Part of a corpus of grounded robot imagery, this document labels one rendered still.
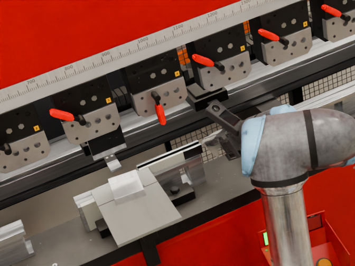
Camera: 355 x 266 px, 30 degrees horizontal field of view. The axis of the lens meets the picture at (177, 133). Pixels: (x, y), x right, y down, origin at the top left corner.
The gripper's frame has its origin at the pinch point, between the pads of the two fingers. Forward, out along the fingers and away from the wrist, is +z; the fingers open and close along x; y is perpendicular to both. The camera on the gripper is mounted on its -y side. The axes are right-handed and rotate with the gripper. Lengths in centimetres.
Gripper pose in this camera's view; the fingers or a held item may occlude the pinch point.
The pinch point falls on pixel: (203, 140)
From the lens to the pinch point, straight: 194.1
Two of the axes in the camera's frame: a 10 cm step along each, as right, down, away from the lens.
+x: 6.0, -5.5, 5.8
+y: 5.7, 8.1, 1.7
